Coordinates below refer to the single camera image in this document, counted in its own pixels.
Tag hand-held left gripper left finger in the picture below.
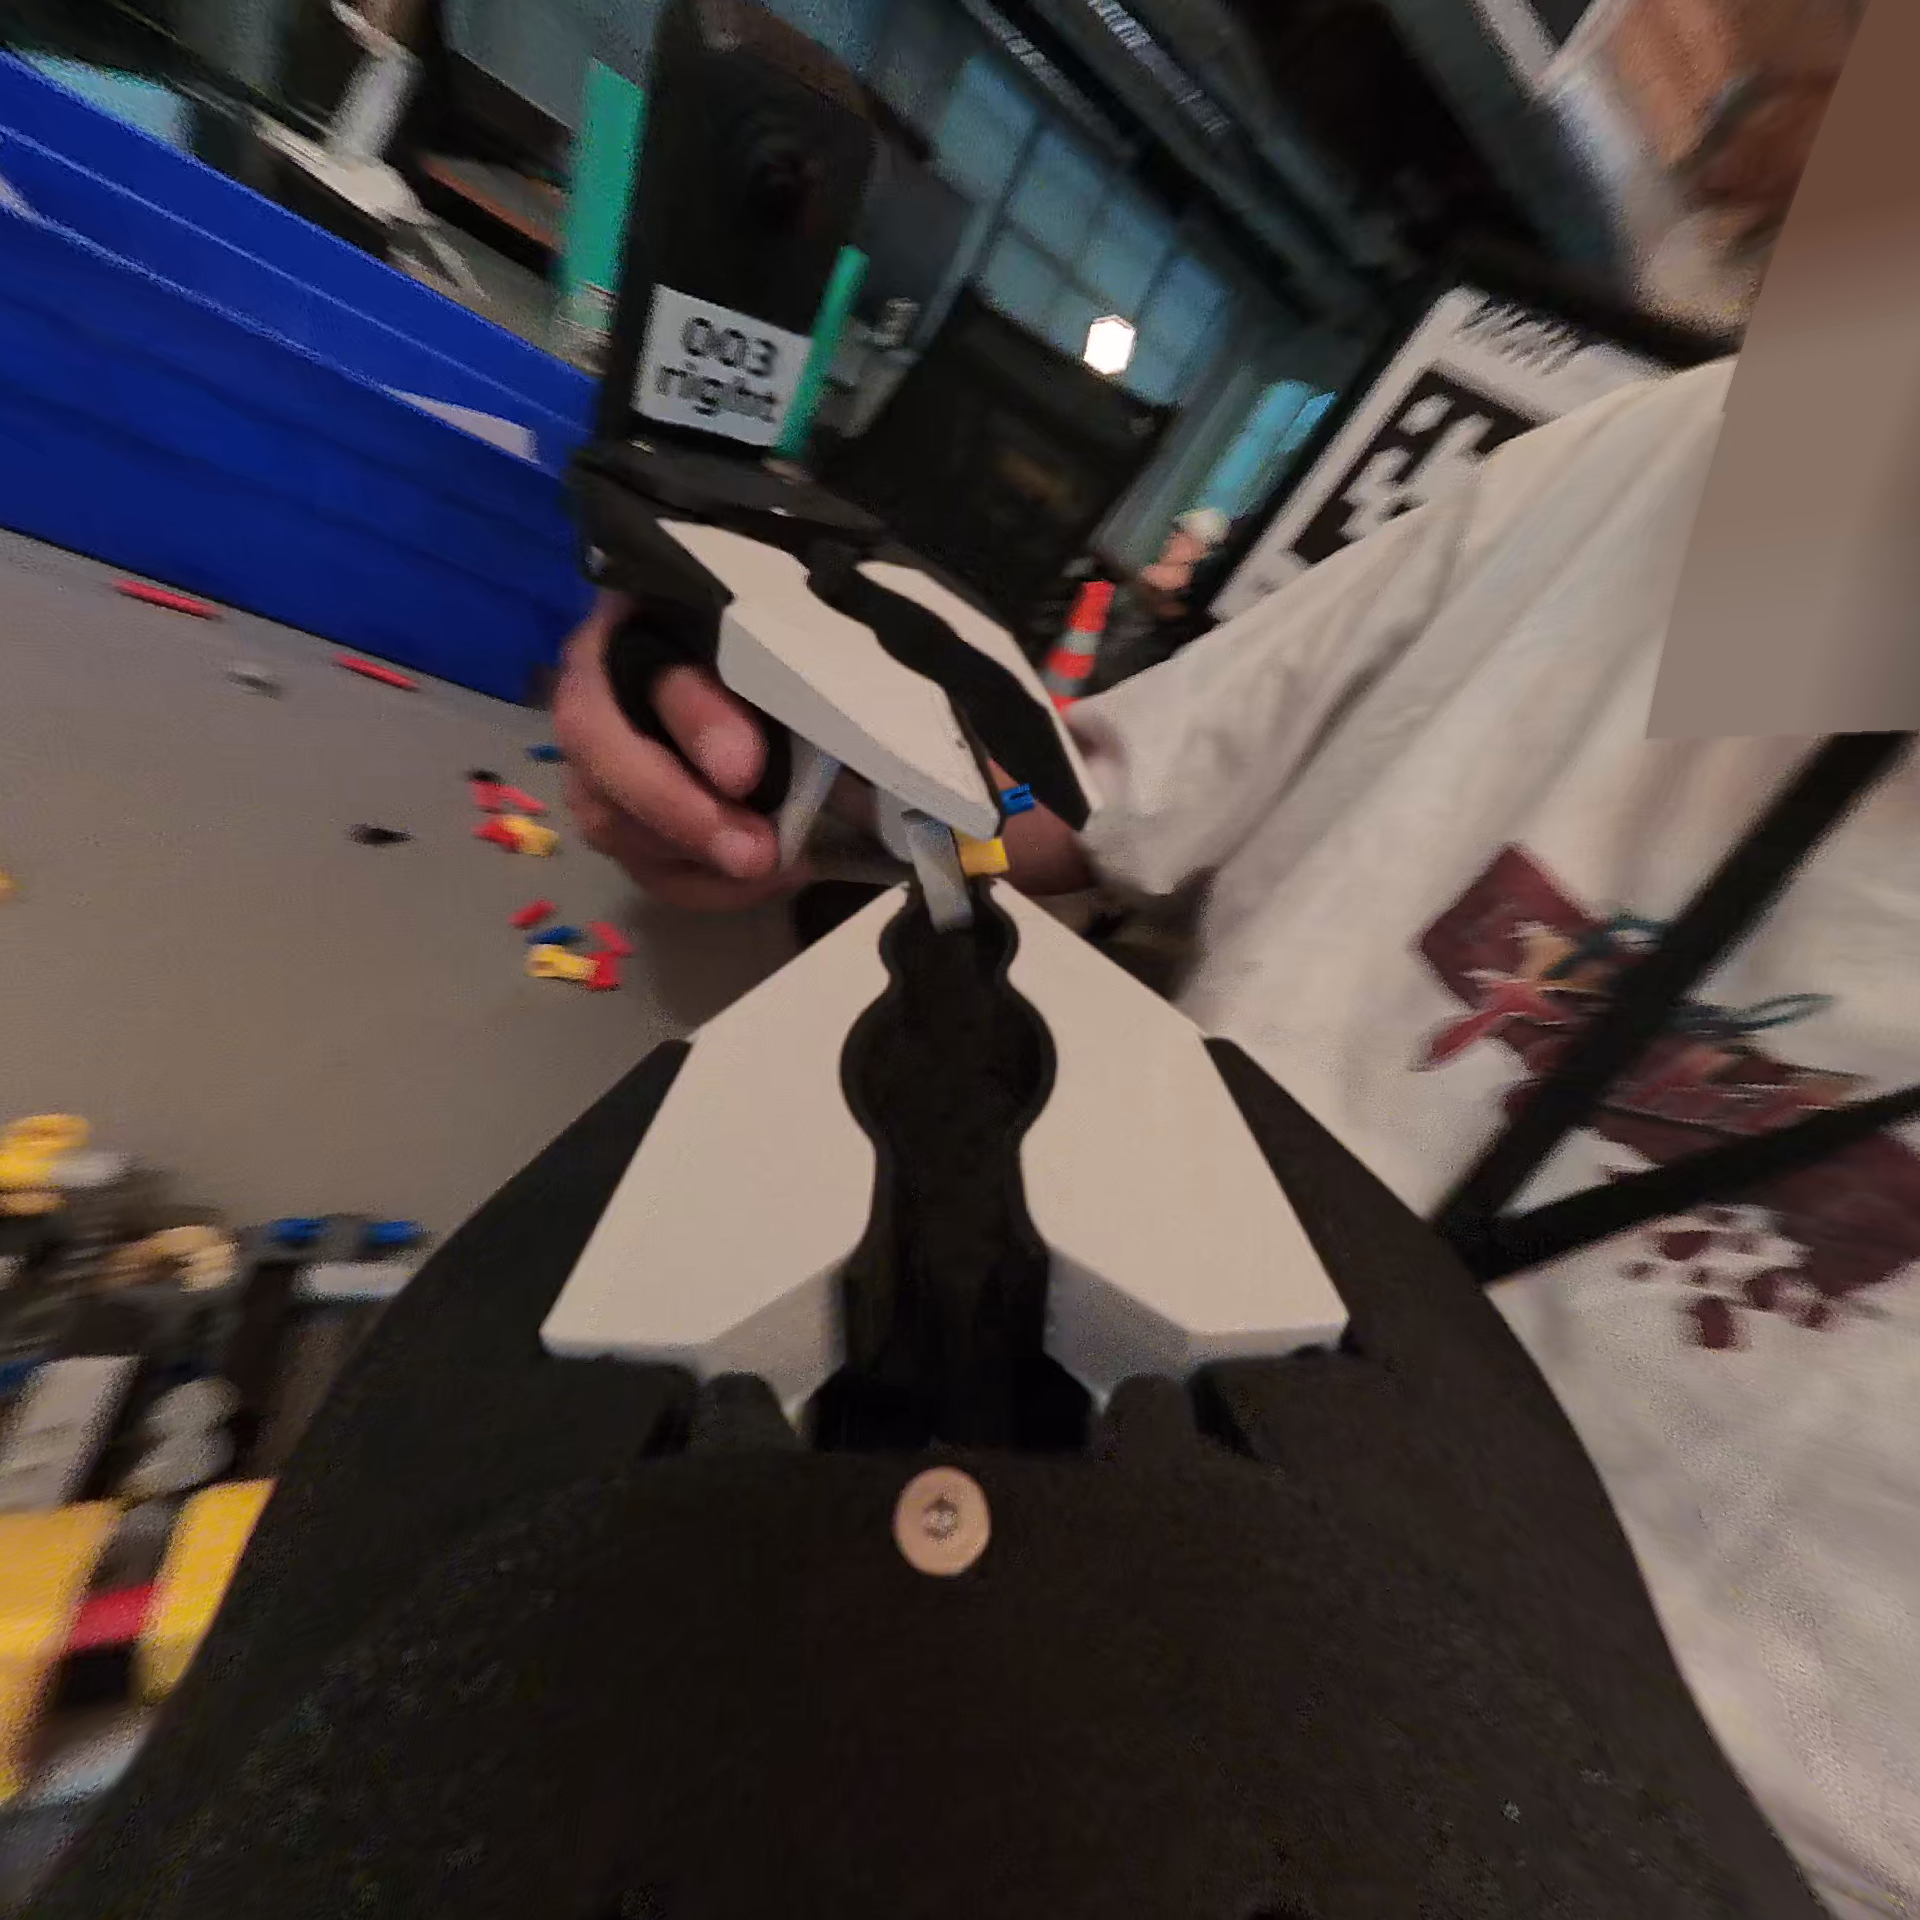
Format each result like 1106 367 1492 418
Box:
538 882 943 1415

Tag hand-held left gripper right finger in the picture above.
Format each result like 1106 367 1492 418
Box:
967 882 1352 1391

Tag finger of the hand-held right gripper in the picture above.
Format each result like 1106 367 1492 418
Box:
656 514 1006 842
812 552 1097 829

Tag small yellow grey lego connector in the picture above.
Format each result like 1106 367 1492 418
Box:
897 779 1040 935

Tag black yellow lego car chassis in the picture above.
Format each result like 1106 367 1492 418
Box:
0 1108 438 1801

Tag scattered loose lego pieces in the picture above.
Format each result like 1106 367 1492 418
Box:
115 577 640 995

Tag person's right hand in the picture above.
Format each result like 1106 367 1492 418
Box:
549 614 903 910

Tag orange traffic cone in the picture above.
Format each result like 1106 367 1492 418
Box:
1038 581 1120 711

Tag green rod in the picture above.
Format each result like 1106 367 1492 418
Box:
776 243 874 455

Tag person's white printed shirt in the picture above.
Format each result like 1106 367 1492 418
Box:
1069 358 1920 1920

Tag black white marker board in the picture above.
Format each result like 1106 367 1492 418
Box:
1205 283 1673 631

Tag blue plastic bin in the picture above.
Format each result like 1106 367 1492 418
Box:
0 46 606 711

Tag teal post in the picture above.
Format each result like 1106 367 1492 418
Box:
557 57 650 340

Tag black strap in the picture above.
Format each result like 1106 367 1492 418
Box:
1432 732 1920 1249
1476 1086 1920 1284

